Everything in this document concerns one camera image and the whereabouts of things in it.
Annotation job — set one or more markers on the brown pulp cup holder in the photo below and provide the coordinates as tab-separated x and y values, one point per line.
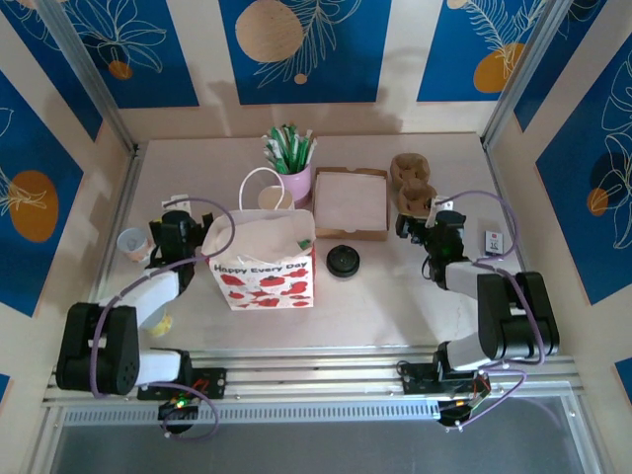
412	185

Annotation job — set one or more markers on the black plastic cup lid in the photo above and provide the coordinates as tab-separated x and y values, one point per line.
342	260

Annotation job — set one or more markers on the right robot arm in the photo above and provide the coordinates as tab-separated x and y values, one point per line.
518	316

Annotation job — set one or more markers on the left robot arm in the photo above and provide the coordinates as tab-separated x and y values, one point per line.
99	345

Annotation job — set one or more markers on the small clear plastic cup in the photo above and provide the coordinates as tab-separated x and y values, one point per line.
133	244

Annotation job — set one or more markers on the small white card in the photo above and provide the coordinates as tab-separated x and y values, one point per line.
494	242

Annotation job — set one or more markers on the brown cardboard box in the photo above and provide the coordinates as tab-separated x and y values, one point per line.
350	236

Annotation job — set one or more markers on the white paper cup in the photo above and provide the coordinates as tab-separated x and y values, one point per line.
270	197

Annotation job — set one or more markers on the white napkin stack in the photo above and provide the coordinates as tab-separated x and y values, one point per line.
350	200

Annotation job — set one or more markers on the white red-poppy paper bag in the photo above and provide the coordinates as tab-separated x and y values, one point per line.
266	291

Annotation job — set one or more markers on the green white wrapped straw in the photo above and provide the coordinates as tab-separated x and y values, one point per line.
273	143
286	143
270	160
297	150
307	148

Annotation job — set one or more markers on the small green packet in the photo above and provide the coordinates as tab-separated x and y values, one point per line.
303	243

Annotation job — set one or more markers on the pink plastic cup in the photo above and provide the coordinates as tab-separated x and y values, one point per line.
298	185

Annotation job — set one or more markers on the black controller board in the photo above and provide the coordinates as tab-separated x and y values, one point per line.
464	405
178	407

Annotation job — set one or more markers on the aluminium side frame rail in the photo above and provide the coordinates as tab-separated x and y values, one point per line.
121	207

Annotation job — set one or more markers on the aluminium front frame rail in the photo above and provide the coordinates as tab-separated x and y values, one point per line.
321	368

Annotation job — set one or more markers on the aluminium frame post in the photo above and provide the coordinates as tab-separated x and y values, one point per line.
523	74
94	84

